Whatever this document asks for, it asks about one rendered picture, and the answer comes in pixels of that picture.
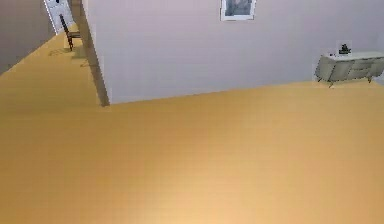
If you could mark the dark wooden chair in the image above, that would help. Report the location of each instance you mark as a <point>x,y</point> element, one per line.
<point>69,33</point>

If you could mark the white room door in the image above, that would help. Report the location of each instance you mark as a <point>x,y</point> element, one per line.
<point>60,13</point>

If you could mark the pale grey sideboard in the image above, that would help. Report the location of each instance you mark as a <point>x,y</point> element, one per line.
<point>350,67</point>

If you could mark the white framed wall picture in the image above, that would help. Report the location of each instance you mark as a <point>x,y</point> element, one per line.
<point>237,9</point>

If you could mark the small dark house plant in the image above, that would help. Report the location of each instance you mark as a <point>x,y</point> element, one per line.
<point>344,49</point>

